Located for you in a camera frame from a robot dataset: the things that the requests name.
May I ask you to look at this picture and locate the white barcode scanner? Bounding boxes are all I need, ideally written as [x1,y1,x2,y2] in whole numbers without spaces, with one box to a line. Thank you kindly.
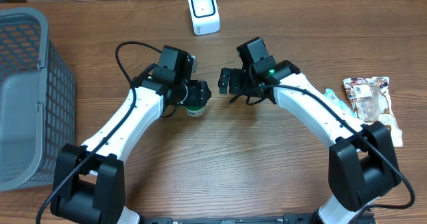
[187,0,220,35]

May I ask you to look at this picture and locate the teal wipes packet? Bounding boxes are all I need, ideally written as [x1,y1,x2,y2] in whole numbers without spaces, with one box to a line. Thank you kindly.
[324,89,358,118]

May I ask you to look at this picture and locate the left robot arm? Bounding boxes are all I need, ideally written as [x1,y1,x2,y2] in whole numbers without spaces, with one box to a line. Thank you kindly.
[36,45,211,224]

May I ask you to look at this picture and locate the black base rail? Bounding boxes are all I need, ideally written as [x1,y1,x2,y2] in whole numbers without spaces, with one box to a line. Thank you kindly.
[141,213,322,224]

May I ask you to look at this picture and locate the grey plastic mesh basket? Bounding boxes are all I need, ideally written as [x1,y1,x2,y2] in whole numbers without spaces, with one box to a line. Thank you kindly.
[1,7,76,191]

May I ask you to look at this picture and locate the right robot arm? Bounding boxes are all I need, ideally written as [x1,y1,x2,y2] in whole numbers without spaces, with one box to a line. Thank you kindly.
[218,37,402,223]

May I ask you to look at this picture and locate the green bottle cap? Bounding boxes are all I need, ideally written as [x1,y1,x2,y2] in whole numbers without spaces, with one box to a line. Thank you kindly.
[185,106,205,117]

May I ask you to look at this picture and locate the beige snack pouch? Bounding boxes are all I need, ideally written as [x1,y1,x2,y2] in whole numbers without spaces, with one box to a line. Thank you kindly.
[343,77,403,147]

